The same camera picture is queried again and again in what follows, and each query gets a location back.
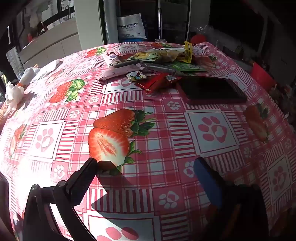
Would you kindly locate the white printed sack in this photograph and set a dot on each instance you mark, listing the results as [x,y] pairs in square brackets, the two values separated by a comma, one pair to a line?
[130,26]

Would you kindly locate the white crumpled tissue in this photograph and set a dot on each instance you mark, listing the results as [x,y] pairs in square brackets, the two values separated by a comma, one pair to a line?
[14,93]

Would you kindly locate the strawberry print tablecloth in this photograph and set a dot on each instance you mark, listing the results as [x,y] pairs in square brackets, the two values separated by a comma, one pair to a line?
[161,139]

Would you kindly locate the white crumpled plastic bag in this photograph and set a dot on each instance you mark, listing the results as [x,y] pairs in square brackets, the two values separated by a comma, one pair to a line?
[39,71]

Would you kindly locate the white cabinet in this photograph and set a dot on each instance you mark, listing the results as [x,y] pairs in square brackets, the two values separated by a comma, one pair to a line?
[50,46]

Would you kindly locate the red plastic container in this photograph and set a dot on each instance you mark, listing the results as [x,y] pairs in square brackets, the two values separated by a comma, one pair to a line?
[262,75]

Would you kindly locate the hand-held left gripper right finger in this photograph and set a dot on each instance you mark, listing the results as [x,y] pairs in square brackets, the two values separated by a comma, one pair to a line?
[208,183]

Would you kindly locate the pile of mixed snack packets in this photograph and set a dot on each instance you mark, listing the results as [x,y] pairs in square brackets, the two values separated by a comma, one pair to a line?
[161,55]

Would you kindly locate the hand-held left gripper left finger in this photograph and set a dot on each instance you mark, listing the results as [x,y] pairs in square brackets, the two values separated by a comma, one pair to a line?
[89,169]

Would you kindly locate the yellow stand-up packet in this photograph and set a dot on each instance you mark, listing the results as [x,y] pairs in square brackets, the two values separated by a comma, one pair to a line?
[189,52]

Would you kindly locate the red round object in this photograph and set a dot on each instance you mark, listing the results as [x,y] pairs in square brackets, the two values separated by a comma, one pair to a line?
[198,39]

